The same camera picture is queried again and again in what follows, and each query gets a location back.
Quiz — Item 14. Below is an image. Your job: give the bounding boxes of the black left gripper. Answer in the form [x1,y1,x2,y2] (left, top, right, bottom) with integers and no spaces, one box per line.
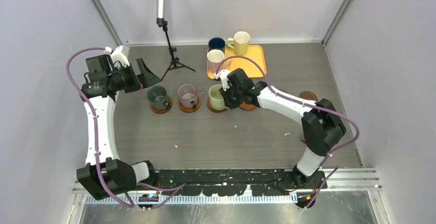
[108,58,160,94]

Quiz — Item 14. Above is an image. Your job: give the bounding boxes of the dark green mug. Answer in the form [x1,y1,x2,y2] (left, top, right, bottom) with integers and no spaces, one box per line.
[147,85,170,111]

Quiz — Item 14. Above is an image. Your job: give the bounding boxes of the light green mug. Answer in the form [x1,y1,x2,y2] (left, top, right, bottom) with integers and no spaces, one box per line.
[209,84,227,111]

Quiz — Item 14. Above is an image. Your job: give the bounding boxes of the pink mug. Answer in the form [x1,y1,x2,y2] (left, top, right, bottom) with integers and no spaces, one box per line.
[207,49,231,74]

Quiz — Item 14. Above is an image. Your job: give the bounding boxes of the mauve mug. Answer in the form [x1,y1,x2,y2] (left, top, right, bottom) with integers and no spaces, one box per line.
[177,83,199,107]

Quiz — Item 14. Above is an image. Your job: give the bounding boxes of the yellow cream mug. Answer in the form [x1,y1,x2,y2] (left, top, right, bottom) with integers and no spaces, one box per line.
[226,31,251,55]

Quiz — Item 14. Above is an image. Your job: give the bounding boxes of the navy blue mug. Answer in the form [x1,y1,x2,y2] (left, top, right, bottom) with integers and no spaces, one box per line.
[208,37,226,53]

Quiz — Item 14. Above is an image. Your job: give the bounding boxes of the dark walnut small coaster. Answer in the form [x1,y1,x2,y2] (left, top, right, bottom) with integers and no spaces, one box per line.
[298,91,318,102]

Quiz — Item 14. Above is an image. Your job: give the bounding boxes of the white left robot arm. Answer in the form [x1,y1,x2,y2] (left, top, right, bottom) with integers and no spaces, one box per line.
[77,54,160,200]

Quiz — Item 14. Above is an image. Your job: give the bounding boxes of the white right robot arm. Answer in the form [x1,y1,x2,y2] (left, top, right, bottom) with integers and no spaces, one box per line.
[214,68,347,188]

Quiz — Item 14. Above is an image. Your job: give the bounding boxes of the brown wooden coaster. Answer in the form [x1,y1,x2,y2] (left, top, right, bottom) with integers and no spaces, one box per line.
[150,96,173,114]
[207,97,228,113]
[239,102,257,110]
[178,97,202,113]

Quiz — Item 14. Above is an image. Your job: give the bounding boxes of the yellow serving tray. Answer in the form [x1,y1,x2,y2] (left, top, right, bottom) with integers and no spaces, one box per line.
[223,45,267,78]

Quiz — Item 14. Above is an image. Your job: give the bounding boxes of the black tripod stand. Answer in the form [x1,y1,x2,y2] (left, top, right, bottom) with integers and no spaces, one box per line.
[156,0,196,80]

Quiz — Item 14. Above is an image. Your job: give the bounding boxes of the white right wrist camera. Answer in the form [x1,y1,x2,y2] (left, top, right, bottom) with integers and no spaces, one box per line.
[214,69,230,91]

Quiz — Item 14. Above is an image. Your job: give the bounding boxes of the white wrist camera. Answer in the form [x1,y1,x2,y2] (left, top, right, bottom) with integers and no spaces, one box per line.
[104,45,130,67]
[214,69,230,91]

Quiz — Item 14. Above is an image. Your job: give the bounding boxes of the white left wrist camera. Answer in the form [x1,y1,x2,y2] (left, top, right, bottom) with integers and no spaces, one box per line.
[104,45,130,67]

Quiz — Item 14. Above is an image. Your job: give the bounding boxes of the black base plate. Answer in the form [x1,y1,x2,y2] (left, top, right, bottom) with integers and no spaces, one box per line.
[149,169,326,197]

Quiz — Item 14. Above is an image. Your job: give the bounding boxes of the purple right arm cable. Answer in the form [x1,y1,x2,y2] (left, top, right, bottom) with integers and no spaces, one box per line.
[215,55,361,210]

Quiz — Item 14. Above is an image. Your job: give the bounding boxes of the aluminium frame rail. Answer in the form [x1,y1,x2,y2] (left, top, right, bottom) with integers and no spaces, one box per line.
[72,167,383,204]

